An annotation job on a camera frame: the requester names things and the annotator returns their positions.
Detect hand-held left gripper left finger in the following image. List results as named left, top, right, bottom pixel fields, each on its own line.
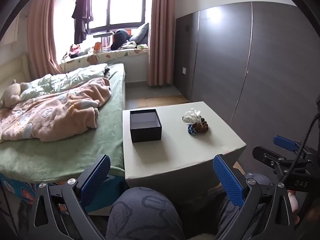
left=27, top=154, right=112, bottom=240

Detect person's right hand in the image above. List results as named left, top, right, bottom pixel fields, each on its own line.
left=287, top=189, right=320, bottom=228

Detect dark hanging clothes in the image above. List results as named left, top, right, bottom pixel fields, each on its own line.
left=72, top=0, right=94, bottom=44

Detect patterned window seat cushion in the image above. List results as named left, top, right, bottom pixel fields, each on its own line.
left=59, top=48, right=149, bottom=72

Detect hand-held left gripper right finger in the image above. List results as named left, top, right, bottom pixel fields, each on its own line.
left=213, top=154, right=295, bottom=240

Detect white leather side table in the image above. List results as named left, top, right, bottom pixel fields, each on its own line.
left=122, top=101, right=247, bottom=188

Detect pink curtain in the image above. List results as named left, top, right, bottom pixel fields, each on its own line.
left=147, top=0, right=177, bottom=87
left=27, top=0, right=63, bottom=77

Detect beige plush toy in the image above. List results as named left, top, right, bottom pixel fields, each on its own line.
left=0, top=79, right=29, bottom=108

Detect black jewelry box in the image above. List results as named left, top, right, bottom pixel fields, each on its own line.
left=129, top=109, right=162, bottom=143

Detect flat cardboard sheet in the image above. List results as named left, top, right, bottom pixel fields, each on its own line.
left=136, top=95, right=189, bottom=108

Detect person's left leg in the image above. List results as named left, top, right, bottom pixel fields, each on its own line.
left=105, top=186, right=185, bottom=240

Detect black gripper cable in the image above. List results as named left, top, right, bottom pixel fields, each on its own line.
left=280, top=112, right=320, bottom=188

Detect dark framed window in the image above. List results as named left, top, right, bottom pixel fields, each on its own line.
left=75, top=0, right=147, bottom=34

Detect light green quilt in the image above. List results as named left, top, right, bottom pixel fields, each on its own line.
left=19, top=63, right=109, bottom=102

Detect bed with green sheet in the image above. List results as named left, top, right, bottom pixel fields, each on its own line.
left=0, top=54, right=129, bottom=215

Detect pink floral fleece blanket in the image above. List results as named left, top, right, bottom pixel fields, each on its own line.
left=0, top=77, right=112, bottom=143

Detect grey pillow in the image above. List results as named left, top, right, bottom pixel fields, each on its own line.
left=129, top=23, right=150, bottom=46

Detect black bag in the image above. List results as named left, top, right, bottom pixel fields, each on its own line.
left=110, top=29, right=131, bottom=51

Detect brown bead bracelet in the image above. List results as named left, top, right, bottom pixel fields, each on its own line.
left=194, top=116, right=209, bottom=133

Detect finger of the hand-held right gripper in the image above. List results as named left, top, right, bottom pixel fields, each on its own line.
left=273, top=135, right=313, bottom=155
left=252, top=145, right=290, bottom=173

